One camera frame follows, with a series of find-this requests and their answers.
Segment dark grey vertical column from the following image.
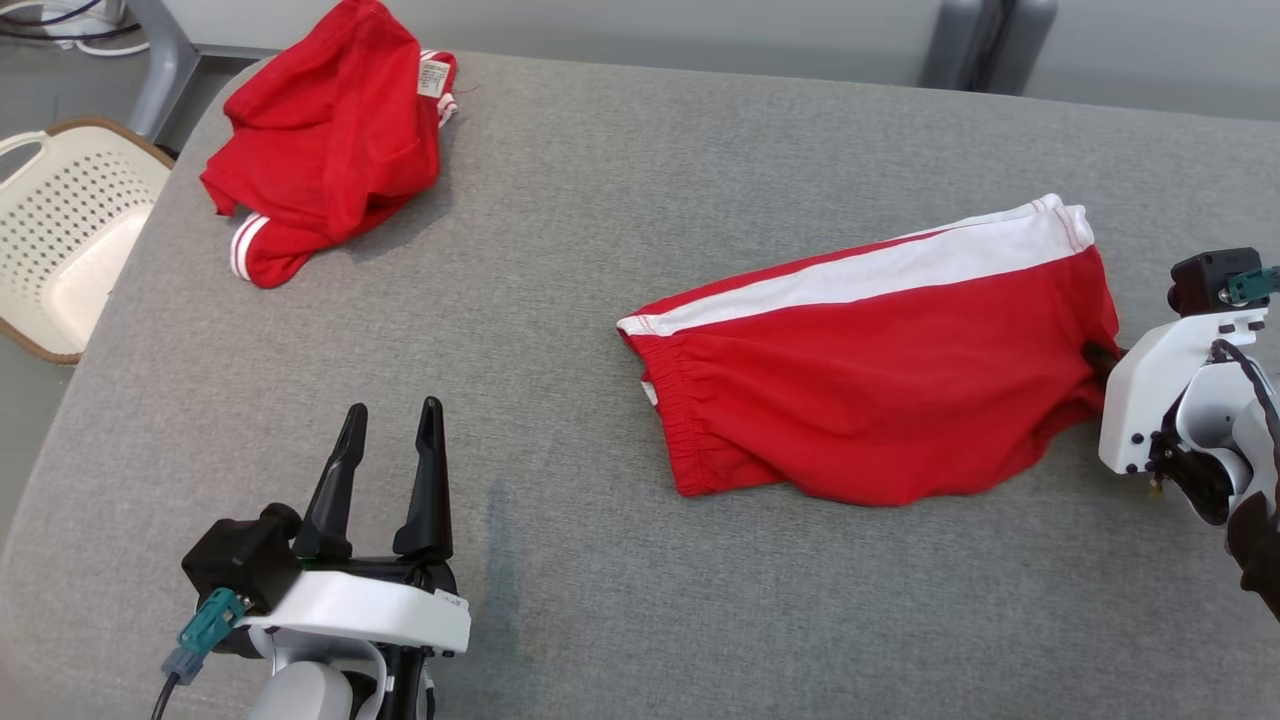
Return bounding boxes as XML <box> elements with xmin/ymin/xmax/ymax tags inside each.
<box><xmin>985</xmin><ymin>0</ymin><xmax>1016</xmax><ymax>91</ymax></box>

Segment red shorts with white stripe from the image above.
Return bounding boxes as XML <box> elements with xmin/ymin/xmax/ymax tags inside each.
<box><xmin>617</xmin><ymin>193</ymin><xmax>1121</xmax><ymax>508</ymax></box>

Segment grey cylindrical post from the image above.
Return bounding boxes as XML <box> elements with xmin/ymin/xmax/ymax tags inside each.
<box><xmin>1000</xmin><ymin>0</ymin><xmax>1059</xmax><ymax>93</ymax></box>
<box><xmin>920</xmin><ymin>0</ymin><xmax>991</xmax><ymax>91</ymax></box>

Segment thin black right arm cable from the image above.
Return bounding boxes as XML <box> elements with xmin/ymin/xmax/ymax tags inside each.
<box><xmin>1210</xmin><ymin>340</ymin><xmax>1280</xmax><ymax>451</ymax></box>

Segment teal plug left camera cable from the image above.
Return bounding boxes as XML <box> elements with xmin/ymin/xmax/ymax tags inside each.
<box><xmin>150</xmin><ymin>588</ymin><xmax>246</xmax><ymax>720</ymax></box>

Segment white floor cable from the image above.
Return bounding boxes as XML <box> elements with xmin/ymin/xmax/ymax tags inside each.
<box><xmin>0</xmin><ymin>25</ymin><xmax>151</xmax><ymax>58</ymax></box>

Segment red shirt with striped trim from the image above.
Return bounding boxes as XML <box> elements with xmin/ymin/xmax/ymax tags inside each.
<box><xmin>200</xmin><ymin>0</ymin><xmax>459</xmax><ymax>289</ymax></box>

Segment black floor cable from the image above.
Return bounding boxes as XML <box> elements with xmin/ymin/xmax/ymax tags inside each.
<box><xmin>0</xmin><ymin>0</ymin><xmax>141</xmax><ymax>41</ymax></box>

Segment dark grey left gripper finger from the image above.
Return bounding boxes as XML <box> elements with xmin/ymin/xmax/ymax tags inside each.
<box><xmin>393</xmin><ymin>397</ymin><xmax>453</xmax><ymax>561</ymax></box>
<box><xmin>293</xmin><ymin>403</ymin><xmax>368</xmax><ymax>559</ymax></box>

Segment cream perforated laundry basket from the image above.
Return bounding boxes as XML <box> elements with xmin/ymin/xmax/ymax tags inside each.
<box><xmin>0</xmin><ymin>115</ymin><xmax>176</xmax><ymax>366</ymax></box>

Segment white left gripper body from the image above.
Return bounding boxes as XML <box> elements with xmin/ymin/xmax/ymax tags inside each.
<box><xmin>240</xmin><ymin>555</ymin><xmax>471</xmax><ymax>658</ymax></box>

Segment grey metal frame leg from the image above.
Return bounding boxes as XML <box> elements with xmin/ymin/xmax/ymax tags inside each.
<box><xmin>125</xmin><ymin>0</ymin><xmax>281</xmax><ymax>141</ymax></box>

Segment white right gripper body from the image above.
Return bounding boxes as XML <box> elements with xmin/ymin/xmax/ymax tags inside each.
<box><xmin>1098</xmin><ymin>310</ymin><xmax>1269</xmax><ymax>476</ymax></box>

